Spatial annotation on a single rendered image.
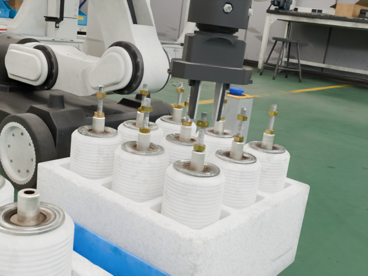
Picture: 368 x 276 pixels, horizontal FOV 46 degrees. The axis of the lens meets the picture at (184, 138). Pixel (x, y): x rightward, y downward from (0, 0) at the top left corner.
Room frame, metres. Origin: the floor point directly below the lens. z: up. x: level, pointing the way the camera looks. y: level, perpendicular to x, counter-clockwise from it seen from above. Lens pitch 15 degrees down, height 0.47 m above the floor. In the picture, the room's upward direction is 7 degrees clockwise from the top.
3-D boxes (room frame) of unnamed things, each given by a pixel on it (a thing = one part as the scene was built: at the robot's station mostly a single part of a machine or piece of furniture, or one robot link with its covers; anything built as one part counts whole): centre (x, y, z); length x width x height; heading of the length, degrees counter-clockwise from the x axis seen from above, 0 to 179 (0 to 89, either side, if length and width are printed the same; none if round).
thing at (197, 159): (0.65, -0.03, 0.26); 0.02 x 0.02 x 0.03
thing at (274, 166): (0.84, -0.17, 0.16); 0.10 x 0.10 x 0.18
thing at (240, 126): (0.75, -0.10, 0.30); 0.01 x 0.01 x 0.08
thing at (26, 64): (1.44, 0.48, 0.28); 0.21 x 0.20 x 0.13; 55
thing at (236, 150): (0.75, -0.10, 0.26); 0.02 x 0.02 x 0.03
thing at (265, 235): (0.82, 0.00, 0.09); 0.39 x 0.39 x 0.18; 53
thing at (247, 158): (0.75, -0.10, 0.25); 0.08 x 0.08 x 0.01
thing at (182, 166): (0.65, -0.03, 0.25); 0.08 x 0.08 x 0.01
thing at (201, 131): (0.65, -0.03, 0.30); 0.01 x 0.01 x 0.08
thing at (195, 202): (0.65, -0.03, 0.16); 0.10 x 0.10 x 0.18
